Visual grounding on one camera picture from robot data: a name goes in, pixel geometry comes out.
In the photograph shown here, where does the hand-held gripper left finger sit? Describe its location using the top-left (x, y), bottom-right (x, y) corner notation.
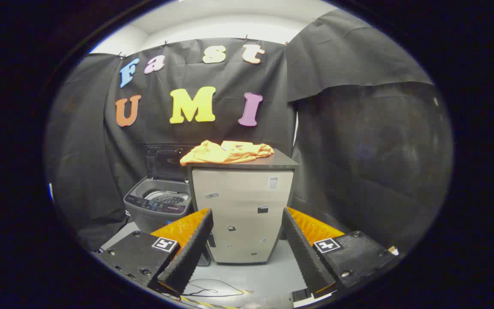
top-left (97, 208), bottom-right (214, 297)

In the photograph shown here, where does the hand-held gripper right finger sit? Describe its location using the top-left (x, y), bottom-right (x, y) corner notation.
top-left (282, 207), bottom-right (400, 299)

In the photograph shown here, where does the grey washing machine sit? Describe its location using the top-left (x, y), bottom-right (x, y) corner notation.
top-left (123, 177), bottom-right (194, 235)

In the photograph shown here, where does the orange polo shirt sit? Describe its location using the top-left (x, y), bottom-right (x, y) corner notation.
top-left (180, 140), bottom-right (275, 167)

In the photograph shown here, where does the grey cabinet with dark top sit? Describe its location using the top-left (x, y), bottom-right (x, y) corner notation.
top-left (186, 148), bottom-right (299, 265)

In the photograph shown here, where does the black backdrop cloth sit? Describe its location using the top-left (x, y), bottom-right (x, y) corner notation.
top-left (45, 9), bottom-right (453, 254)

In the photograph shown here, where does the thin black cable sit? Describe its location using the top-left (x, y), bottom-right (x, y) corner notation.
top-left (182, 279), bottom-right (249, 298)

